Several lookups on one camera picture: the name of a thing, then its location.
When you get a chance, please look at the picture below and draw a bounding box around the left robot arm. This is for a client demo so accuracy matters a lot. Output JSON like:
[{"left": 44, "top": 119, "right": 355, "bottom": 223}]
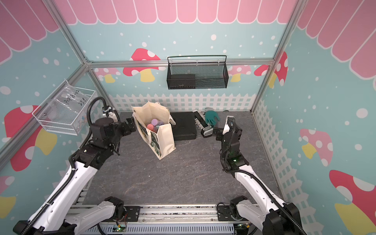
[{"left": 13, "top": 97, "right": 135, "bottom": 235}]

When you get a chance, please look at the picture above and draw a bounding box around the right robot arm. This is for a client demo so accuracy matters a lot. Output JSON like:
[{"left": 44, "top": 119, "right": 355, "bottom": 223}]
[{"left": 219, "top": 116, "right": 306, "bottom": 235}]

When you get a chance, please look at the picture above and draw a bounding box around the black white hair brush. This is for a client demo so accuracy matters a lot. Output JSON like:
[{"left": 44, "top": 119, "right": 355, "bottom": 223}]
[{"left": 193, "top": 110, "right": 214, "bottom": 138}]

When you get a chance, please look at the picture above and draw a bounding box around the clear wire wall basket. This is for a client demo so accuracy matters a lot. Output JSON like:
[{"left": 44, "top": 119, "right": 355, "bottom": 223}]
[{"left": 31, "top": 80, "right": 100, "bottom": 136}]

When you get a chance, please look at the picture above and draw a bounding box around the black flat box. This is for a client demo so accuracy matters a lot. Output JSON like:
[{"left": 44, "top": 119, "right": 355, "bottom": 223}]
[{"left": 171, "top": 112, "right": 197, "bottom": 141}]

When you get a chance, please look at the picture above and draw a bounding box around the black mesh wall basket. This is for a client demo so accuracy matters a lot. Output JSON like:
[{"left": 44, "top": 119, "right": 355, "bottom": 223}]
[{"left": 166, "top": 55, "right": 229, "bottom": 89}]

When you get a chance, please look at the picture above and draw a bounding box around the lavender hourglass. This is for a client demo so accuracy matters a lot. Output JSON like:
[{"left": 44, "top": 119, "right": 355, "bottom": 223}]
[{"left": 151, "top": 118, "right": 165, "bottom": 126}]

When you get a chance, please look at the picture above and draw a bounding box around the plastic bag in basket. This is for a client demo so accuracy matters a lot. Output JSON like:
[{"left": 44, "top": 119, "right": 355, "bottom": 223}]
[{"left": 46, "top": 80, "right": 99, "bottom": 130}]

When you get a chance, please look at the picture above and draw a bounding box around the green rubber glove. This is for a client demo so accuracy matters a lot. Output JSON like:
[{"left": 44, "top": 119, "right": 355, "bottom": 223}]
[{"left": 205, "top": 108, "right": 220, "bottom": 127}]

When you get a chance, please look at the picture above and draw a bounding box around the cream canvas tote bag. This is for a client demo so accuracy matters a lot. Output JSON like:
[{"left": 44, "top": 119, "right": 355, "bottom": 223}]
[{"left": 132, "top": 102, "right": 176, "bottom": 160}]

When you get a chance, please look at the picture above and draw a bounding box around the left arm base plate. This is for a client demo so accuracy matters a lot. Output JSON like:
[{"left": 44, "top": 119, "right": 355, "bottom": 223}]
[{"left": 103, "top": 206, "right": 141, "bottom": 223}]

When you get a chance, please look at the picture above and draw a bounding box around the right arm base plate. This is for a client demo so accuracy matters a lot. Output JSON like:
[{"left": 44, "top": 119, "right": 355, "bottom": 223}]
[{"left": 215, "top": 203, "right": 247, "bottom": 221}]

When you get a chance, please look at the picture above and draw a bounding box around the black box in basket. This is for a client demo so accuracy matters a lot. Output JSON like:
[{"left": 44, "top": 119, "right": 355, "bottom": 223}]
[{"left": 167, "top": 74, "right": 196, "bottom": 90}]

